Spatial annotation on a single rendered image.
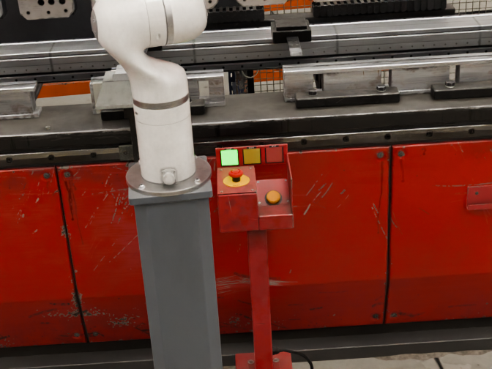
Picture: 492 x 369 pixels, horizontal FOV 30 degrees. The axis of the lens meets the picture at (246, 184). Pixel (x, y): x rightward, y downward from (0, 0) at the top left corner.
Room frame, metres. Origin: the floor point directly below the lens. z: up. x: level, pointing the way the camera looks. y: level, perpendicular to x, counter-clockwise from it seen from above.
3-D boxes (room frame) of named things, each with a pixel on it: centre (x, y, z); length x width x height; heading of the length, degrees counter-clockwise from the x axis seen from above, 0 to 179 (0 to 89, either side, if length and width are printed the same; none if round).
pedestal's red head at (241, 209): (2.22, -0.02, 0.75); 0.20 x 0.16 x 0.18; 90
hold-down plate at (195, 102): (2.48, 0.26, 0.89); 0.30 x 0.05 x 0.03; 90
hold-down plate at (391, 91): (2.48, -0.31, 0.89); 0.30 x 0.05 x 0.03; 90
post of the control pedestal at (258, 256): (2.22, -0.02, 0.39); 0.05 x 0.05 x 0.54; 0
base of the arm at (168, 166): (1.82, 0.17, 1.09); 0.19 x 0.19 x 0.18
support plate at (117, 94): (2.39, 0.30, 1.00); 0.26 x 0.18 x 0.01; 0
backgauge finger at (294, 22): (2.70, -0.17, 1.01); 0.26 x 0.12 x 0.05; 0
